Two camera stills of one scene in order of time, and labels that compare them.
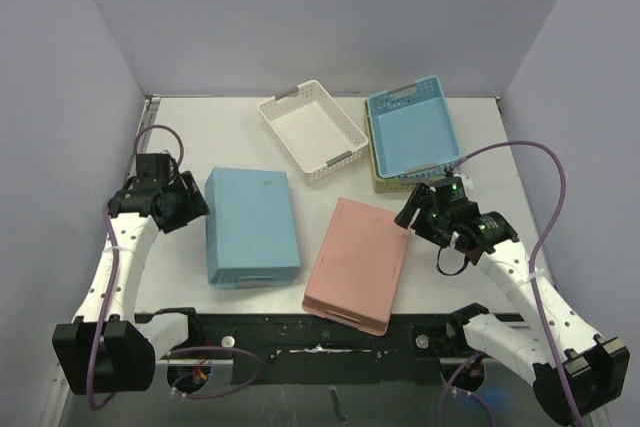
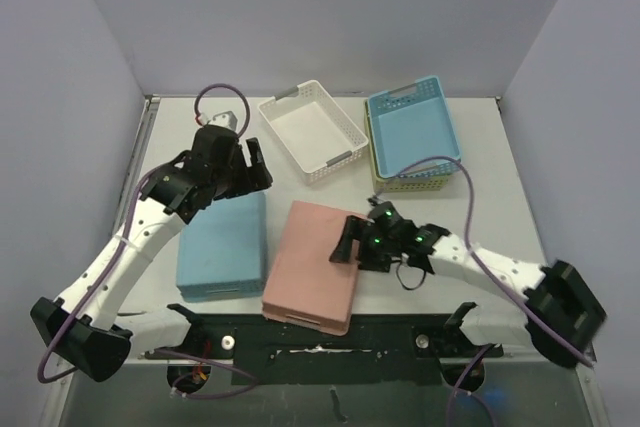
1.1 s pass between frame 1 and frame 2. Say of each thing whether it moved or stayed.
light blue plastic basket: moved
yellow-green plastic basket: stayed
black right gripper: moved
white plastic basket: stayed
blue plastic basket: stayed
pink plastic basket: moved
